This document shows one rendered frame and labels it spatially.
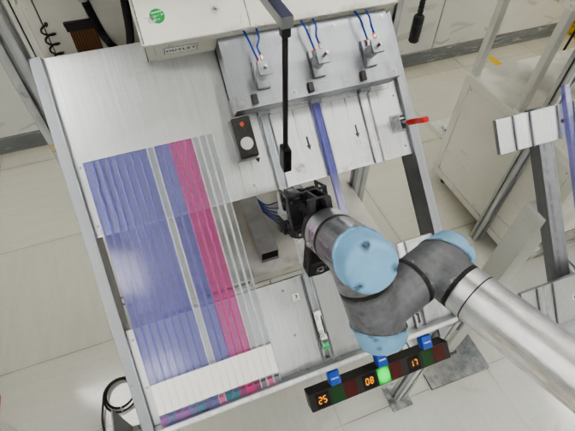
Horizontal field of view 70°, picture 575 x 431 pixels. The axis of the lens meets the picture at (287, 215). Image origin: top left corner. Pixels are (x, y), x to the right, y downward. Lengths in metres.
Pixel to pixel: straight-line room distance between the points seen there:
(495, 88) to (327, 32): 1.18
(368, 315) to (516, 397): 1.31
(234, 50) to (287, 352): 0.59
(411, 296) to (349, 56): 0.48
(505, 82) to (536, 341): 1.50
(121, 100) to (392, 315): 0.60
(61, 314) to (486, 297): 1.69
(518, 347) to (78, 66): 0.82
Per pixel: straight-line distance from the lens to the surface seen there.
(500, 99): 1.88
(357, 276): 0.50
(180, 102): 0.84
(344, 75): 0.85
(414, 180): 0.97
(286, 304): 0.86
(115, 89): 0.85
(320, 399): 0.95
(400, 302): 0.59
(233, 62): 0.80
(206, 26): 0.80
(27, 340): 1.99
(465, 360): 1.80
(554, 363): 0.61
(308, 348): 0.89
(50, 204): 2.41
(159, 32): 0.79
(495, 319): 0.61
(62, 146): 0.84
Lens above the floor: 1.57
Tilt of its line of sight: 50 degrees down
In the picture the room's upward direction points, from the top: straight up
